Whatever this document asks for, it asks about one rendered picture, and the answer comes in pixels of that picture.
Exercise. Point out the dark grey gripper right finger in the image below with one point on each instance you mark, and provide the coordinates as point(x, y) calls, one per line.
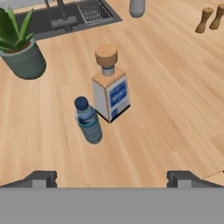
point(179, 178)

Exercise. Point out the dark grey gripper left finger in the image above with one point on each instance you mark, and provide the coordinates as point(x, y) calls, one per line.
point(43, 178)

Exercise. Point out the blue plastic water bottle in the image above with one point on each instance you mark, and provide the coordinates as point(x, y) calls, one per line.
point(89, 124)

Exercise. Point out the square glass bottle, cork stopper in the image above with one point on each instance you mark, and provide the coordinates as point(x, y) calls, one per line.
point(110, 87)

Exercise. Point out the green plant in grey pot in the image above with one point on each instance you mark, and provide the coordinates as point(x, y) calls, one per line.
point(24, 58)

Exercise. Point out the dark grey sink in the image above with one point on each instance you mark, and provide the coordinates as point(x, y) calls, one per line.
point(38, 22)

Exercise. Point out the dark grey tap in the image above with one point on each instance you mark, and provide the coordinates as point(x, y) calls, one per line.
point(62, 20)

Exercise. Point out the brown wooden shaker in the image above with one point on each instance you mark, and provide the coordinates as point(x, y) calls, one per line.
point(203, 21)
point(217, 18)

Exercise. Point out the grey round bottle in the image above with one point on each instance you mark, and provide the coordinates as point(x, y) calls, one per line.
point(137, 7)

